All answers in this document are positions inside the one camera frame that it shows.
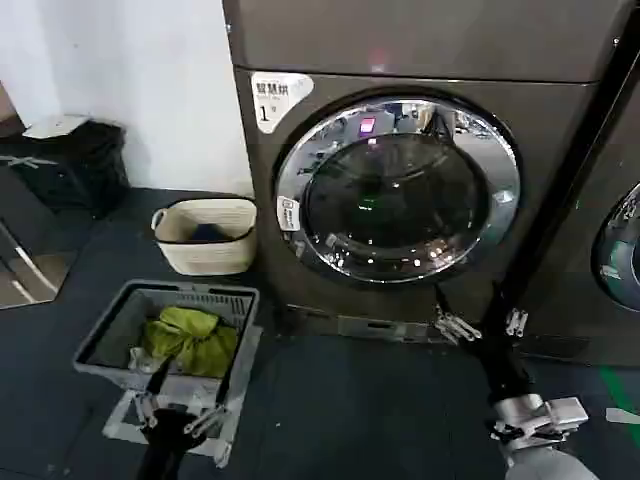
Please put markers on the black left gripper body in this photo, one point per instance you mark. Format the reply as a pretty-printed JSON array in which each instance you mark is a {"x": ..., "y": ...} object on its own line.
[{"x": 167, "y": 445}]

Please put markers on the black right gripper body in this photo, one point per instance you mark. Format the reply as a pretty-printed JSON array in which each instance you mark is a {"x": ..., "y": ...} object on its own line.
[{"x": 507, "y": 365}]

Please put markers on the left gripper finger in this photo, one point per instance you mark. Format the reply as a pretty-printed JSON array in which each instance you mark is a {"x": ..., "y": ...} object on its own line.
[
  {"x": 149, "y": 400},
  {"x": 220, "y": 400}
]

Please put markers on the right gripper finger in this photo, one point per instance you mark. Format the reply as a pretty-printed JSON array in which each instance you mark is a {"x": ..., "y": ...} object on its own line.
[
  {"x": 457, "y": 327},
  {"x": 516, "y": 322}
]

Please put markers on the small white cloth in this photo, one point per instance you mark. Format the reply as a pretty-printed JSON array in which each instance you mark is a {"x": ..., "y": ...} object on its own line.
[{"x": 142, "y": 359}]

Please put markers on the green cloth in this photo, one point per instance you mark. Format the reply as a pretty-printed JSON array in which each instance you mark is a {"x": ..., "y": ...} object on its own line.
[{"x": 192, "y": 340}]

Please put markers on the grey plastic laundry basket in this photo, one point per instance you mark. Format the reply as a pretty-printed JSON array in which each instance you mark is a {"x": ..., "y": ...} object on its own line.
[{"x": 107, "y": 320}]

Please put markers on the green floor tape strip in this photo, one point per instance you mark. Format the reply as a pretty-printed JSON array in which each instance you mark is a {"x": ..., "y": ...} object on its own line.
[{"x": 617, "y": 387}]

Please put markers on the round glass door teal inside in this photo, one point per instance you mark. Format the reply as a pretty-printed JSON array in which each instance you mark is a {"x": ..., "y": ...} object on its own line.
[{"x": 622, "y": 260}]

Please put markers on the white floor tape piece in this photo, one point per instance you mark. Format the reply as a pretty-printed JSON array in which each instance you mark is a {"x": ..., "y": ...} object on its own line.
[{"x": 625, "y": 416}]

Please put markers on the round chrome glass dryer door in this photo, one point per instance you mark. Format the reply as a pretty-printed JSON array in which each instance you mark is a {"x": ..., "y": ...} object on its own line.
[{"x": 400, "y": 200}]

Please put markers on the grey dryer with number label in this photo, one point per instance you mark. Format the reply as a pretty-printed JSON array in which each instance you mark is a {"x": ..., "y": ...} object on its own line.
[{"x": 320, "y": 280}]

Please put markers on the leaning mirror board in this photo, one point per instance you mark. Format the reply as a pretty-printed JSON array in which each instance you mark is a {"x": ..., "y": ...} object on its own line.
[{"x": 42, "y": 277}]

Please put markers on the dark blue cloth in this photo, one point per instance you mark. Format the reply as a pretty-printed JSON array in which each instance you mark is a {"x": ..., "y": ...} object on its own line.
[{"x": 206, "y": 232}]

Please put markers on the grey dryer with teal drum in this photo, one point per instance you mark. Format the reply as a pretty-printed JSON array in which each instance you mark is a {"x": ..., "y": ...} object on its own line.
[{"x": 580, "y": 165}]

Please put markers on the small white door sticker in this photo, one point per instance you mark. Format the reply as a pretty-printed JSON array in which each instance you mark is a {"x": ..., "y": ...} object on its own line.
[{"x": 288, "y": 213}]

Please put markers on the black bin with bag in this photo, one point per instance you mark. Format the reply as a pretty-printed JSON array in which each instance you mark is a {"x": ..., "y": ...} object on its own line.
[{"x": 85, "y": 170}]

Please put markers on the white sheet of paper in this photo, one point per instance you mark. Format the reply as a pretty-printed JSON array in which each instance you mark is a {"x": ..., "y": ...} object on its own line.
[{"x": 57, "y": 125}]

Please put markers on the white number label sticker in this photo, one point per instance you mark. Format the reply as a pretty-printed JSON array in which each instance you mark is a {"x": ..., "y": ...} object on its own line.
[{"x": 277, "y": 97}]

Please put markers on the grey dryer with plain panel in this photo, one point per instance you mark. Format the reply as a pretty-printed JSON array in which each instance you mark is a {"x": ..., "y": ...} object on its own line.
[{"x": 425, "y": 35}]

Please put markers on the brown cardboard piece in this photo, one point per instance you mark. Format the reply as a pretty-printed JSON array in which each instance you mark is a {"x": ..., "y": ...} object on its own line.
[{"x": 7, "y": 112}]

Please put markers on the white tape floor frame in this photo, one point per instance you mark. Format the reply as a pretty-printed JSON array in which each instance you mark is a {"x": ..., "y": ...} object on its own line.
[{"x": 117, "y": 422}]

